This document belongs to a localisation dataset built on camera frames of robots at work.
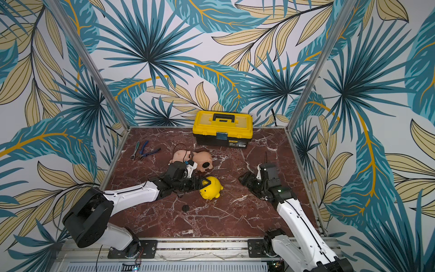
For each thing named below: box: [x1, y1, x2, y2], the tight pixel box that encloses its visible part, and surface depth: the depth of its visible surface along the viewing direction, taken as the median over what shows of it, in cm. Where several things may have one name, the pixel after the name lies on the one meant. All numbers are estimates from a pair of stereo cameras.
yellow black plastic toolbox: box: [192, 110, 254, 149], surface depth 102 cm
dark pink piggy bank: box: [192, 150, 213, 173], surface depth 97 cm
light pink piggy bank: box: [169, 149, 193, 164], surface depth 97 cm
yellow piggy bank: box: [199, 176, 224, 200], surface depth 83 cm
